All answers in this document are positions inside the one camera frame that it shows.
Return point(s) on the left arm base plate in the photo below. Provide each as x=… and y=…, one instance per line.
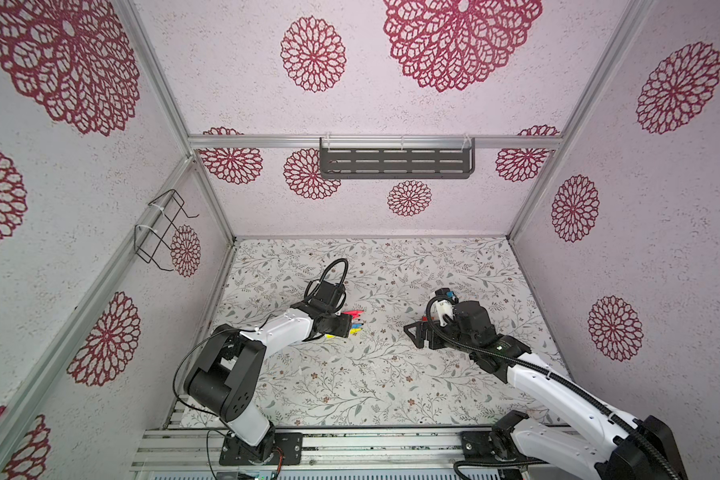
x=278, y=448

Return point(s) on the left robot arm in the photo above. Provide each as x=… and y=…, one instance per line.
x=224, y=376

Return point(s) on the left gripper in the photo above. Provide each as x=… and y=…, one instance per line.
x=344, y=326

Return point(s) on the upper pink highlighter pen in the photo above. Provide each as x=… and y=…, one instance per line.
x=354, y=313

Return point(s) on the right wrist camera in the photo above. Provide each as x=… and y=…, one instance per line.
x=440, y=308

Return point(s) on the aluminium front rail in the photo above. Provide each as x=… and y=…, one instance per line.
x=199, y=450

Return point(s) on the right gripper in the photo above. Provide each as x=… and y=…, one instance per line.
x=433, y=329

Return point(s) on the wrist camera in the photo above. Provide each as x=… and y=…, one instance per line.
x=330, y=297
x=440, y=308

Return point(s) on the grey slotted wall shelf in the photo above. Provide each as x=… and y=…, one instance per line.
x=396, y=163

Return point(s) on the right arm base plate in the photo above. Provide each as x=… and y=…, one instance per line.
x=486, y=448

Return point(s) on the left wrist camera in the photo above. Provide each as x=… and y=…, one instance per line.
x=330, y=297

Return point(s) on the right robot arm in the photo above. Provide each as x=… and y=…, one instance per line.
x=607, y=443

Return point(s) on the black wire wall rack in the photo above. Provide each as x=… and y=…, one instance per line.
x=152, y=241

